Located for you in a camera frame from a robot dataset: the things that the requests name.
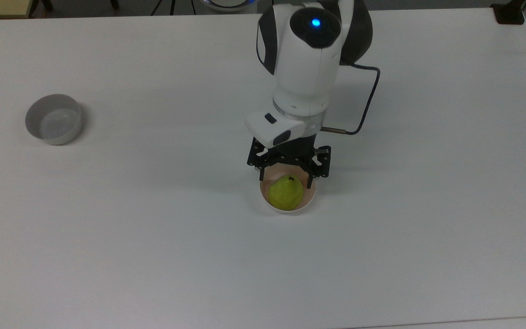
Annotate grey plastic bowl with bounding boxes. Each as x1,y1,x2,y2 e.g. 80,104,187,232
25,94,83,146

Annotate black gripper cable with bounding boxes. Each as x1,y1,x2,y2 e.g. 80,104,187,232
320,63,381,137

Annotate black tripod legs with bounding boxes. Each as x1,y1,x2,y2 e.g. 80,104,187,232
150,0,198,16

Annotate green pear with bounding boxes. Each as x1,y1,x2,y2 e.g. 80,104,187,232
268,175,305,212

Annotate black table clamp block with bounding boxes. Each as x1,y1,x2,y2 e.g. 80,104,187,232
490,0,526,25

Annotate pink plastic bowl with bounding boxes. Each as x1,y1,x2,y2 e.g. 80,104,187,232
259,166,317,215

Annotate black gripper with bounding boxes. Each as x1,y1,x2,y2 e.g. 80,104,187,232
247,130,332,189

